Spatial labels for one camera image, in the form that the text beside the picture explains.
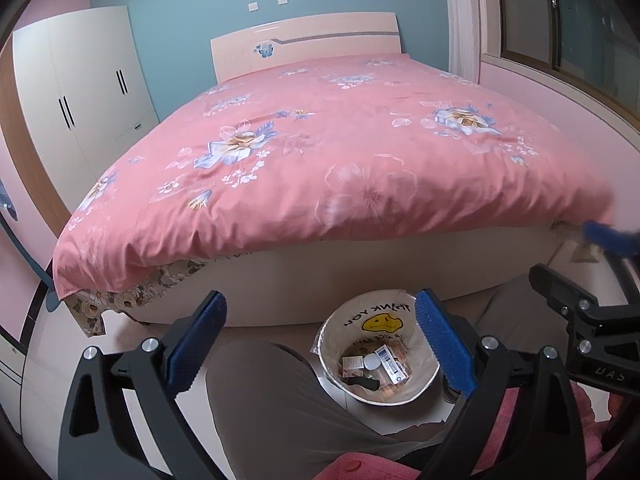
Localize brown floral bedsheet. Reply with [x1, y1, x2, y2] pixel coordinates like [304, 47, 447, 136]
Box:
[67, 257, 216, 336]

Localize white carton blue print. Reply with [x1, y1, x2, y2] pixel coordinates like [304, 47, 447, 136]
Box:
[374, 345, 411, 383]

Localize white trash bin with bag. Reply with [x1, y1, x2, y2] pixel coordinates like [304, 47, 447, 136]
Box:
[311, 290, 443, 406]

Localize blue hanging garment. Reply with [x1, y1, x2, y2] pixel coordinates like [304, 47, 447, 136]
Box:
[0, 180, 18, 221]

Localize pale curtain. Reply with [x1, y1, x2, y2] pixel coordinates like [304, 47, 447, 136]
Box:
[442, 0, 483, 83]

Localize window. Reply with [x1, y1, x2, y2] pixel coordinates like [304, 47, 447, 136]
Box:
[480, 0, 640, 141]

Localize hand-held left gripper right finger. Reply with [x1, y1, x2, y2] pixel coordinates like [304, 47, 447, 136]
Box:
[415, 289, 586, 480]

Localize pink floral quilt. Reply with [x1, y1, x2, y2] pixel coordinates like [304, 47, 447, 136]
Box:
[52, 51, 617, 301]

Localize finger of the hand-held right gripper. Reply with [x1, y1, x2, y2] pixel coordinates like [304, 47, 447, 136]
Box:
[529, 262, 640, 357]
[582, 219, 640, 306]

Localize person's left leg grey trousers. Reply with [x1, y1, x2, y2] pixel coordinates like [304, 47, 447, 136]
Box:
[205, 337, 451, 466]

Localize pale pink bed headboard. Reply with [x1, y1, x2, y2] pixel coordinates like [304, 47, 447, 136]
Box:
[210, 10, 405, 83]

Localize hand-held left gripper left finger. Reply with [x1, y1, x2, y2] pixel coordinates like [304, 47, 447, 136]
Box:
[57, 289, 229, 480]

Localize pink fleece garment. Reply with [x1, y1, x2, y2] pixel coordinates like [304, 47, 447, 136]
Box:
[312, 382, 640, 480]

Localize white wardrobe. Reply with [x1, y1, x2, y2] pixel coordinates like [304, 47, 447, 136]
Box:
[0, 6, 161, 233]

